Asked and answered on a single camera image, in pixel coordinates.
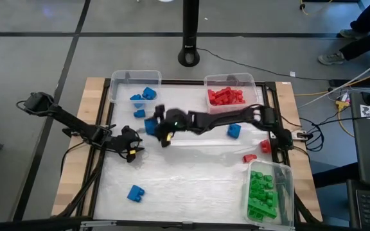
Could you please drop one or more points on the black standing pole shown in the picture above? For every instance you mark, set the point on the black standing pole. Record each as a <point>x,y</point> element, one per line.
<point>189,32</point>

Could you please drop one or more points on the dark blue desk beam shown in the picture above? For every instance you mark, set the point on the dark blue desk beam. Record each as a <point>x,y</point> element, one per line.
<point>336,174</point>

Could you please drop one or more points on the white textured table mat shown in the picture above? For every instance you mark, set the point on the white textured table mat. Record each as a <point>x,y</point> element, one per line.
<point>188,179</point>

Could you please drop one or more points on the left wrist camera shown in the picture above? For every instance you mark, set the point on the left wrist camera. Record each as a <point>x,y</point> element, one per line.
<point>127,130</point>

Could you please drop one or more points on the person's shoe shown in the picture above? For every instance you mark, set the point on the person's shoe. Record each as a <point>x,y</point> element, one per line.
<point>348,33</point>
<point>331,58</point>

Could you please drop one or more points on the black table frame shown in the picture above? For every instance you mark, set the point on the black table frame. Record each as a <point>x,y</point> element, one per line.
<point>185,82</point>

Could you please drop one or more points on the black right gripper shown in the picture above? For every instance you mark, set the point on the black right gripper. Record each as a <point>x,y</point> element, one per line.
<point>173,123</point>

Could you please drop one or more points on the red toy building block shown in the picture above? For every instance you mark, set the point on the red toy building block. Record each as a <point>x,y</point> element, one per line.
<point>213,99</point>
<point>225,101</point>
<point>240,100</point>
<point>222,93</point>
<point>236,93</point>
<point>266,146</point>
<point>250,158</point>

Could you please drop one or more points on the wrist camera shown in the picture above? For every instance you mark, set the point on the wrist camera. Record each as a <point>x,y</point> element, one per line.
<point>127,130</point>
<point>159,112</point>

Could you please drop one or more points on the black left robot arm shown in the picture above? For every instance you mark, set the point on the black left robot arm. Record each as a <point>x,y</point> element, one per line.
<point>72,123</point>

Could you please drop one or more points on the yellow power plug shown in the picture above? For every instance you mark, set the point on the yellow power plug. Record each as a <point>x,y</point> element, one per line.
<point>341,105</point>

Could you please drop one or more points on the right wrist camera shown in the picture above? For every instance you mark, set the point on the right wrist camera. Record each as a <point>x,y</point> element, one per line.
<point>159,112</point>

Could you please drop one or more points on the blue toy building block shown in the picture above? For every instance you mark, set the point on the blue toy building block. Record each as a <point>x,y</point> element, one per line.
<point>137,99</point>
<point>234,131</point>
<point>149,93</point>
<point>150,126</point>
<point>135,193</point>
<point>139,113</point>

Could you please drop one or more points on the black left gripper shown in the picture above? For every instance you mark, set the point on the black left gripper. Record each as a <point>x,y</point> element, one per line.
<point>124,142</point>

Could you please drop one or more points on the clear plastic bin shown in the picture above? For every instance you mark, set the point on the clear plastic bin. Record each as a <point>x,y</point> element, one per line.
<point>284,192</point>
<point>250,84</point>
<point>135,86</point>

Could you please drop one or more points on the white floor tag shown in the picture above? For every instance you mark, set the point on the white floor tag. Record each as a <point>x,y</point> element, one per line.
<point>292,73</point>

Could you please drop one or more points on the person's leg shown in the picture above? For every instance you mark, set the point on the person's leg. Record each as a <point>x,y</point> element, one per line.
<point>365,45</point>
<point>369,16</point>

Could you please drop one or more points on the green toy building block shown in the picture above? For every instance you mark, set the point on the green toy building block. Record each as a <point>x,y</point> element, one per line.
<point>255,215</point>
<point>255,192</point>
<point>256,174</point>
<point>258,184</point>
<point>270,195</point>
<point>267,178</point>
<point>271,202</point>

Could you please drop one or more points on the black metal rail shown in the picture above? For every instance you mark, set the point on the black metal rail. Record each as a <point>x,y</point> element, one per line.
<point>27,224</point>

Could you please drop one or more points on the long green building block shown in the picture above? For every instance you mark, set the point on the long green building block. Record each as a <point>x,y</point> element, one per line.
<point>262,208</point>

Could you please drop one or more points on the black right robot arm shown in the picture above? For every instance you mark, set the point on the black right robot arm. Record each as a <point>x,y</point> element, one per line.
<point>236,118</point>

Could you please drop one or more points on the white connector box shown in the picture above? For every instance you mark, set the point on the white connector box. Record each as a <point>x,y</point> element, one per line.
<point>299,134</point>

